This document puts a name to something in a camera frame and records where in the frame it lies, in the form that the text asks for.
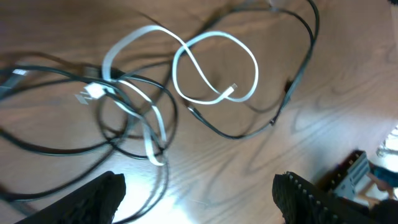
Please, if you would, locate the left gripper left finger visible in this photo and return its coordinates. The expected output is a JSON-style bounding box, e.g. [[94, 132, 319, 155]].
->
[[16, 171, 126, 224]]

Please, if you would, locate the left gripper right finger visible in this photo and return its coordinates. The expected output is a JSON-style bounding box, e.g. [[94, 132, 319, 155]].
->
[[272, 172, 373, 224]]

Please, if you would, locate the long black USB cable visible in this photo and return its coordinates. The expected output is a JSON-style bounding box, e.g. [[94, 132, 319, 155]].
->
[[0, 51, 180, 224]]

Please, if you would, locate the short black USB cable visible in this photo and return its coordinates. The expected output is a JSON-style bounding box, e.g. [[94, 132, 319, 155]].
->
[[183, 0, 320, 140]]

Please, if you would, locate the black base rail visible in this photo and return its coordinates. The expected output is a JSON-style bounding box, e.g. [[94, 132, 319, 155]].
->
[[317, 149, 370, 200]]

